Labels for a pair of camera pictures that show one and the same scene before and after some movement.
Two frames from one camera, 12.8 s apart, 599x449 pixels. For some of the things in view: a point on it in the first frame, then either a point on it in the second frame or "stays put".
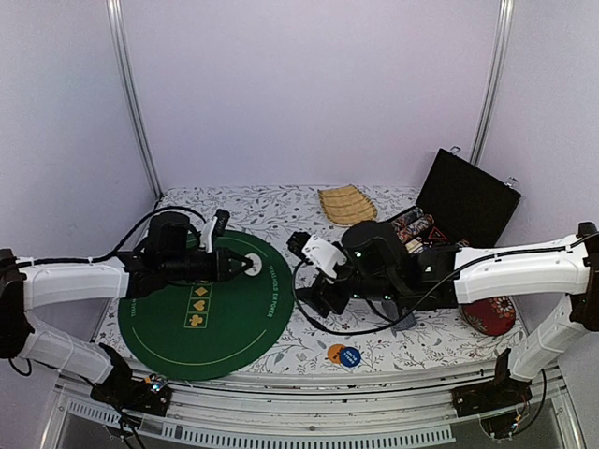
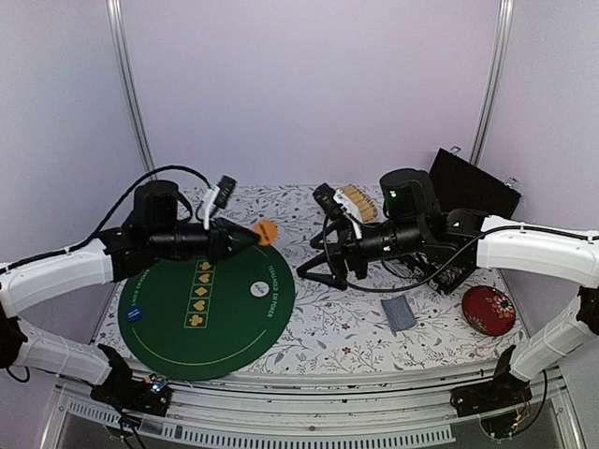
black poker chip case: (461, 205) stays put
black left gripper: (222, 267) -> (219, 245)
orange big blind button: (334, 353) -> (268, 230)
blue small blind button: (350, 356) -> (134, 313)
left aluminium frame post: (127, 72) stays put
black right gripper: (321, 297) -> (346, 244)
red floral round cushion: (490, 316) stays put
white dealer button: (256, 264) -> (259, 289)
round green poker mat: (206, 330) stays put
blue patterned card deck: (391, 310) stays put
